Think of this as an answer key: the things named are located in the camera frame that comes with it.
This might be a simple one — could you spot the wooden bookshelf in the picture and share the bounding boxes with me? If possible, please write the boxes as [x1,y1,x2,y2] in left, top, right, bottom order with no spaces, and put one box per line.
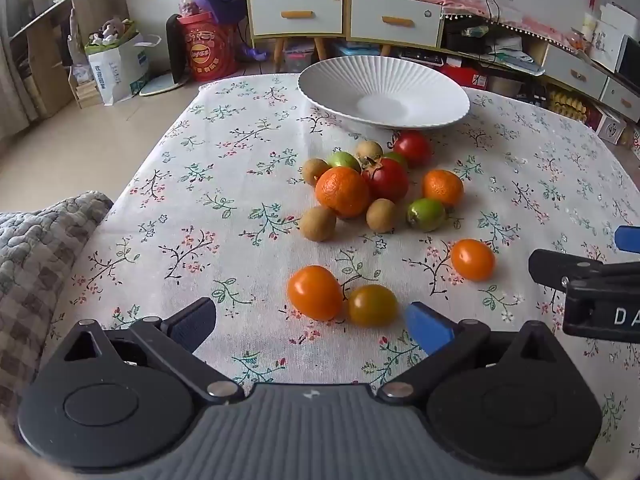
[10,0,132,117]

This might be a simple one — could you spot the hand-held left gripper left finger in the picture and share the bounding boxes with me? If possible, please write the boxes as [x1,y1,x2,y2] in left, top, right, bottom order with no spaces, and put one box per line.
[64,297,245,408]

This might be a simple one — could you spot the tall wooden shelf cabinet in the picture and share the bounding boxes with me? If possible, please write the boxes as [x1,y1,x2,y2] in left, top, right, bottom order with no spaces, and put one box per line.
[242,0,349,75]

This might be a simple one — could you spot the large orange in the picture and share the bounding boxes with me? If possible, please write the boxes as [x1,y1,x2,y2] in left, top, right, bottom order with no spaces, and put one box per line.
[315,166,371,220]

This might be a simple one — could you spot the grey quilted blanket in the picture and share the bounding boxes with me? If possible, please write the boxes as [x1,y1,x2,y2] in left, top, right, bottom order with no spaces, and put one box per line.
[0,191,115,431]

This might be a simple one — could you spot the green jujube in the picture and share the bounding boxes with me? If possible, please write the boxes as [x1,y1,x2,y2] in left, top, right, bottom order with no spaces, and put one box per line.
[406,198,447,233]
[327,151,362,173]

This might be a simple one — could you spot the white ribbed plate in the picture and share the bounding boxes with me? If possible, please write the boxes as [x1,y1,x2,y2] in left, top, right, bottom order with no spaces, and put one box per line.
[297,56,471,132]

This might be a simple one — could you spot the red printed bucket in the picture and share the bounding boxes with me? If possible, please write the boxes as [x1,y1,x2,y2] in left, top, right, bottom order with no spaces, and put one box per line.
[176,12,239,83]

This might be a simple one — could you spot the orange tomato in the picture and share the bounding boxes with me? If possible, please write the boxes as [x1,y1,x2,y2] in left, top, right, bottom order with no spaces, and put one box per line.
[287,265,345,322]
[451,239,496,282]

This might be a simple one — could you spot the red tomato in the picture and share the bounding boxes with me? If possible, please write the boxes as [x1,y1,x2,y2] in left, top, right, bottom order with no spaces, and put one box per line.
[392,131,433,168]
[361,156,410,203]

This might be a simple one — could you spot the brown longan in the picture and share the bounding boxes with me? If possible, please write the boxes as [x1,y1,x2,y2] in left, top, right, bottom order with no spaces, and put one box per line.
[302,158,331,187]
[299,206,337,243]
[355,140,384,162]
[366,198,399,234]

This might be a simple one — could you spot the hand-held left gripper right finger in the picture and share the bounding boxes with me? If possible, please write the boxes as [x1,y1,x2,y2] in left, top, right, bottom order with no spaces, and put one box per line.
[376,301,567,405]

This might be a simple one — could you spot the long low wooden cabinet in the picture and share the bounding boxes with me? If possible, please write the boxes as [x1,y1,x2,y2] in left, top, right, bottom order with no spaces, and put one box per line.
[346,0,640,126]

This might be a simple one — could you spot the yellow-green tomato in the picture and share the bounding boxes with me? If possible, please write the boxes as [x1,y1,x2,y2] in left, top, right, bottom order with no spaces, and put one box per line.
[348,284,399,327]

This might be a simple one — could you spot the clear storage box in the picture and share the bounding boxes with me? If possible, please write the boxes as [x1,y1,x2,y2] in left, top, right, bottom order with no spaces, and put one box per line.
[282,40,317,74]

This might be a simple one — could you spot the blue lid storage box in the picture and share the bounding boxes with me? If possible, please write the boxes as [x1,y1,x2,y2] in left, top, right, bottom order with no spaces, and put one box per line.
[332,42,382,58]

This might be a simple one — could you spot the pile of papers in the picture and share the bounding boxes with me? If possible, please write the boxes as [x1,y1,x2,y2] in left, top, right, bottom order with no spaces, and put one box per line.
[487,37,546,77]

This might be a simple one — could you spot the grey curtain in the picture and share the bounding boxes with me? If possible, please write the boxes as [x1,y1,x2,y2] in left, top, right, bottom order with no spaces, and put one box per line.
[0,0,38,136]

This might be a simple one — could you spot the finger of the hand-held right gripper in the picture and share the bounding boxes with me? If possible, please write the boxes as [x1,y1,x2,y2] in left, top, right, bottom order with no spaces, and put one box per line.
[614,226,640,254]
[528,249,640,292]

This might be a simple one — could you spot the floral tablecloth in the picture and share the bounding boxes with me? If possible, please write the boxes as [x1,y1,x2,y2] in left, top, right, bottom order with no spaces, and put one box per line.
[37,74,640,480]

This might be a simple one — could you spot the clear box with dark contents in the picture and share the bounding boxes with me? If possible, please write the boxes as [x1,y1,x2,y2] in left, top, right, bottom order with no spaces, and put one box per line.
[400,49,445,67]

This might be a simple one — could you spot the small orange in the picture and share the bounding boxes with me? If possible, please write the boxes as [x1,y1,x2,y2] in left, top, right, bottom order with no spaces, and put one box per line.
[422,170,465,208]

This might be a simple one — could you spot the white paper bag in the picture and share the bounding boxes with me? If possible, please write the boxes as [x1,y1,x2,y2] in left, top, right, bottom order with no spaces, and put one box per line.
[84,19,163,107]

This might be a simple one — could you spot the yellow egg cartons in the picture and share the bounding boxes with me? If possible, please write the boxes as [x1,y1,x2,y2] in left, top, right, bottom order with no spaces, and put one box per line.
[547,87,603,123]

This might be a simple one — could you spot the red box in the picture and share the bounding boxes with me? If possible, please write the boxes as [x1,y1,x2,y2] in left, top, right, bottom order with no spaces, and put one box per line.
[442,65,490,92]

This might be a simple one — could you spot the white paper sheets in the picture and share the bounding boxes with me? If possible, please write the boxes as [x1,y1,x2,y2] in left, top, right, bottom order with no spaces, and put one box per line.
[590,2,628,73]

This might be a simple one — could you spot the black panel on white base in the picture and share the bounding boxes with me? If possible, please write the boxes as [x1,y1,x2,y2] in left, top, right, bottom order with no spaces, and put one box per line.
[139,13,190,97]

